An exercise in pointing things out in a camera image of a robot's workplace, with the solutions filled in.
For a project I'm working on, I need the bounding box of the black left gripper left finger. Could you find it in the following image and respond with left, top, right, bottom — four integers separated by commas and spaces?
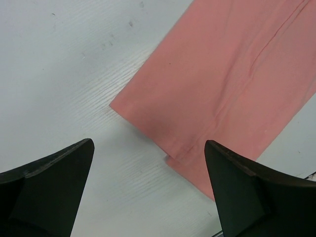
0, 138, 94, 237

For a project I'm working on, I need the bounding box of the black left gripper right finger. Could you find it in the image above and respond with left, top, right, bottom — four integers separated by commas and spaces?
204, 140, 316, 237

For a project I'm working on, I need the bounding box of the salmon pink t-shirt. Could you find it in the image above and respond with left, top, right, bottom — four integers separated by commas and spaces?
110, 0, 316, 198

